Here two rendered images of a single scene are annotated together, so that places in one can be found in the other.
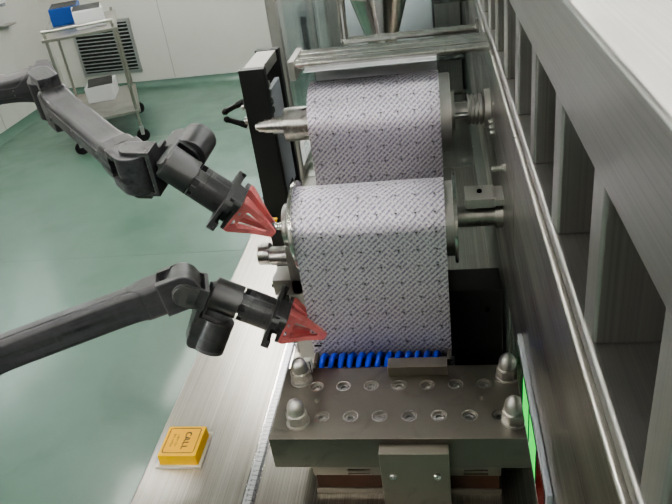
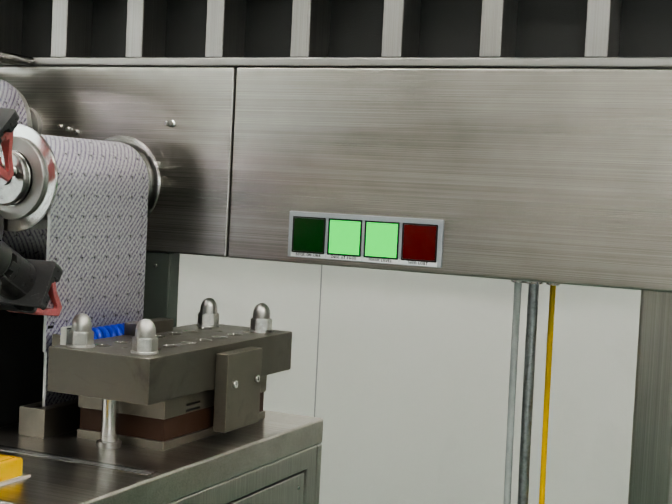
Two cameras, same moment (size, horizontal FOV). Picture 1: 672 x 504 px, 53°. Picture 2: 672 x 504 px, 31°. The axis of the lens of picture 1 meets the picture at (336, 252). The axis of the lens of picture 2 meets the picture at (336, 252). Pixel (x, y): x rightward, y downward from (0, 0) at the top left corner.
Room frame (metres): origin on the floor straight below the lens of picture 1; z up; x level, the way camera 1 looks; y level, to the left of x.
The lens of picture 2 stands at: (0.16, 1.56, 1.26)
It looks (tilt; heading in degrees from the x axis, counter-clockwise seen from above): 3 degrees down; 284
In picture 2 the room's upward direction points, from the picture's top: 3 degrees clockwise
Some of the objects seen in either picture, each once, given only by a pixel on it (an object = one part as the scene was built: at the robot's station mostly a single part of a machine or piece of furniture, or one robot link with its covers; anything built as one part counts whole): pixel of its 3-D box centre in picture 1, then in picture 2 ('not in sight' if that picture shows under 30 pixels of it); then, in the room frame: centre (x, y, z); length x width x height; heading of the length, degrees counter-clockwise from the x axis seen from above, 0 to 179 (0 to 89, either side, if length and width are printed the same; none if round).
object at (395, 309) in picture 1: (377, 315); (98, 280); (0.91, -0.05, 1.11); 0.23 x 0.01 x 0.18; 79
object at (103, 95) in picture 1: (95, 72); not in sight; (5.56, 1.70, 0.51); 0.91 x 0.58 x 1.02; 13
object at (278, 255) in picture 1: (297, 311); not in sight; (1.03, 0.09, 1.05); 0.06 x 0.05 x 0.31; 79
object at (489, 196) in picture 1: (483, 195); not in sight; (0.94, -0.24, 1.28); 0.06 x 0.05 x 0.02; 79
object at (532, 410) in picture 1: (531, 426); (363, 238); (0.55, -0.19, 1.18); 0.25 x 0.01 x 0.07; 169
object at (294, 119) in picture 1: (301, 123); not in sight; (1.24, 0.03, 1.33); 0.06 x 0.06 x 0.06; 79
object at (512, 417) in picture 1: (513, 408); (261, 317); (0.71, -0.22, 1.05); 0.04 x 0.04 x 0.04
